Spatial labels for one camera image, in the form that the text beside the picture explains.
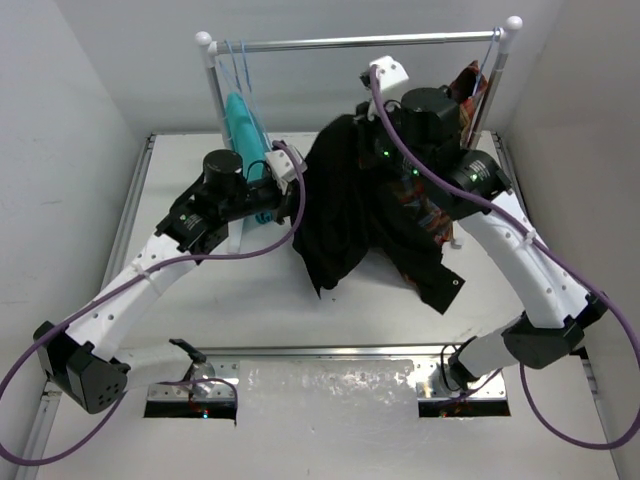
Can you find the blue hanger holding plaid shirt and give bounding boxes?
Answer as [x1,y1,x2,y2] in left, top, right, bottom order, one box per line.
[472,26,501,96]

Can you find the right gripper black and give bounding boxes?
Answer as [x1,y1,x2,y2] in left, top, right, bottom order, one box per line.
[344,92,430,179]

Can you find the aluminium rail frame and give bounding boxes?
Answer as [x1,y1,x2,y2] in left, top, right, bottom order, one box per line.
[14,130,601,480]

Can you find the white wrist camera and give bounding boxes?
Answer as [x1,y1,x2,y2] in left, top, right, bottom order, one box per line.
[265,141,307,193]
[356,56,409,120]

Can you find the teal shirt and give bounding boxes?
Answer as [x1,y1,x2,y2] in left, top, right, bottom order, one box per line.
[223,91,274,224]

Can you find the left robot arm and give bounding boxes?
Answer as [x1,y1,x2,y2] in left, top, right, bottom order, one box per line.
[33,143,305,414]

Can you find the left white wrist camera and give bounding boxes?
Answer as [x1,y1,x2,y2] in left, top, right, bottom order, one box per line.
[265,141,307,193]

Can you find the plaid flannel shirt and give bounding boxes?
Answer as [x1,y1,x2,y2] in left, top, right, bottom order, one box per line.
[384,60,488,246]

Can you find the white metal clothes rack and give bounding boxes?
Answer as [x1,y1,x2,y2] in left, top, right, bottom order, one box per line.
[194,14,524,254]

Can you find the white foam front panel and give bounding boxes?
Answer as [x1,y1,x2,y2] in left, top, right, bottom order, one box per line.
[38,361,617,479]

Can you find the blue wire hanger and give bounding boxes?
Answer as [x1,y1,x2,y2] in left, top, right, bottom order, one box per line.
[240,41,272,151]

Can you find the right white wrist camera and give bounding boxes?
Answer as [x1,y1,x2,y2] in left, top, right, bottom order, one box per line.
[356,56,409,120]

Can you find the blue hanger holding teal shirt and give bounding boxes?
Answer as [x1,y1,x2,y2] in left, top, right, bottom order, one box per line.
[218,49,256,148]

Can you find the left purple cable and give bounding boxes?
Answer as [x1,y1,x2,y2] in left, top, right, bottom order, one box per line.
[0,140,307,468]

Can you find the black shirt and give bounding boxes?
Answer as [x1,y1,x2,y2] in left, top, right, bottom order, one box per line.
[293,114,465,314]

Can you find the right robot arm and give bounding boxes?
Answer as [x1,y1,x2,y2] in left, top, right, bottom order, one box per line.
[355,86,607,388]

